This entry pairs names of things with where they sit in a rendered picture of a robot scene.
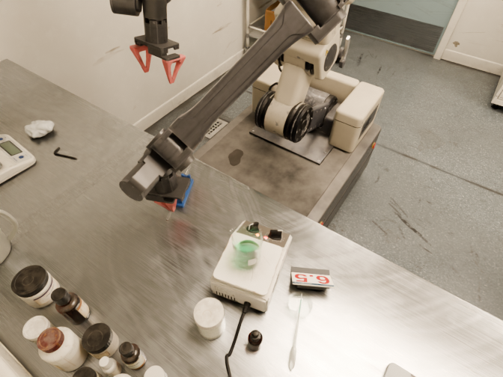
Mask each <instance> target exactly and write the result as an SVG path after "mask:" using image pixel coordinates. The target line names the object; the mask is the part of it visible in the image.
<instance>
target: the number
mask: <svg viewBox="0 0 503 377"><path fill-rule="evenodd" d="M293 280H294V281H296V282H305V283H321V284H329V285H332V282H331V279H330V277H329V276H321V275H305V274H296V273H293Z"/></svg>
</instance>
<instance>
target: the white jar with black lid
mask: <svg viewBox="0 0 503 377"><path fill-rule="evenodd" d="M59 287H60V285H59V283H58V282H57V280H56V279H54V278H53V277H52V276H51V274H50V273H48V271H46V270H45V269H44V268H43V267H42V266H38V265H33V266H27V267H25V268H24V269H22V270H20V271H19V272H18V273H17V274H16V275H15V276H14V278H13V280H12V282H11V289H12V291H13V292H14V293H15V294H17V295H18V296H19V297H20V298H21V299H22V300H23V301H25V302H26V303H27V304H29V305H30V306H31V307H35V308H40V307H45V306H47V305H49V304H51V303H52V302H53V300H52V299H51V293H52V291H53V290H54V289H57V288H59Z"/></svg>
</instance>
